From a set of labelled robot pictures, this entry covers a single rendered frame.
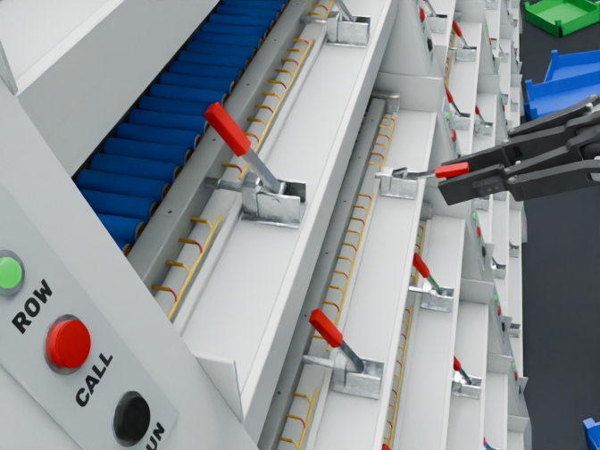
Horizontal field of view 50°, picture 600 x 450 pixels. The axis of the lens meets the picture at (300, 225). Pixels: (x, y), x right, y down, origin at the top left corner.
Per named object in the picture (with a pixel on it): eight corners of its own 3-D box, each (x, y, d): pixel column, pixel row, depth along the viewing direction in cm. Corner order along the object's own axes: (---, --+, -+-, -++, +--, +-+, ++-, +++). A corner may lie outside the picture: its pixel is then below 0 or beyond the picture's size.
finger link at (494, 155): (501, 147, 68) (501, 144, 69) (439, 167, 72) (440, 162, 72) (511, 169, 70) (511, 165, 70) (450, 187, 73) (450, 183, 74)
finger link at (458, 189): (511, 184, 68) (511, 188, 67) (448, 202, 71) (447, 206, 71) (500, 162, 66) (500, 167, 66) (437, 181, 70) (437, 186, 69)
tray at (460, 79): (479, 41, 150) (489, -18, 141) (464, 202, 106) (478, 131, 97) (392, 34, 154) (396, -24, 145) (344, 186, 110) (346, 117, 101)
